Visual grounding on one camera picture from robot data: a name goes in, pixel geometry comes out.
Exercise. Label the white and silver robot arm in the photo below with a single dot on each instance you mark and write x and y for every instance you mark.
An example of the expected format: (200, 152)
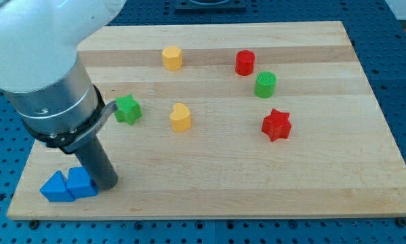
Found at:
(41, 73)

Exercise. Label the green star block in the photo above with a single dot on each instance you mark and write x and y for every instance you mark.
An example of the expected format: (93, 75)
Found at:
(128, 110)

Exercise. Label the red cylinder block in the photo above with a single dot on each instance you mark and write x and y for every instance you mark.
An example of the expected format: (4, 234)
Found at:
(245, 60)

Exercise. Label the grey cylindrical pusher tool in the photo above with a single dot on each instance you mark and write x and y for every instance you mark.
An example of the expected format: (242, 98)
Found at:
(97, 164)

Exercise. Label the blue triangle block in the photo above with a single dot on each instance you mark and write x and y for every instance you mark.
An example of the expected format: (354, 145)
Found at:
(55, 190)

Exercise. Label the green cylinder block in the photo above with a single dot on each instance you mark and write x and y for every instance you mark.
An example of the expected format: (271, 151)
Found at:
(265, 84)

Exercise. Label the red star block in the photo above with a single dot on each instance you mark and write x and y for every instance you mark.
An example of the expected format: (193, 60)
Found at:
(276, 125)

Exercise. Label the blue cube block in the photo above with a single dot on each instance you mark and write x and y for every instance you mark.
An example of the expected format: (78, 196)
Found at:
(80, 184)

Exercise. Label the yellow hexagon block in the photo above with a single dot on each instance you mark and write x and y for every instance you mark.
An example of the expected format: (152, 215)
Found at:
(172, 58)

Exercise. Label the wooden board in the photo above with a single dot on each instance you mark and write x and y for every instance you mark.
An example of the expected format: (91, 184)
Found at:
(340, 160)

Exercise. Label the yellow heart block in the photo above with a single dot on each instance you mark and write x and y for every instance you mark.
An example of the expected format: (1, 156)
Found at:
(180, 118)

